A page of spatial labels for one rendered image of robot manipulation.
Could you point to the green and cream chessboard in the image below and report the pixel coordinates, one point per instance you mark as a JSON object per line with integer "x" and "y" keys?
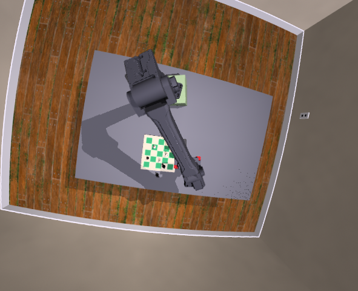
{"x": 158, "y": 153}

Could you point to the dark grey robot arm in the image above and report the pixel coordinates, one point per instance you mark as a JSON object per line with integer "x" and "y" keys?
{"x": 151, "y": 93}

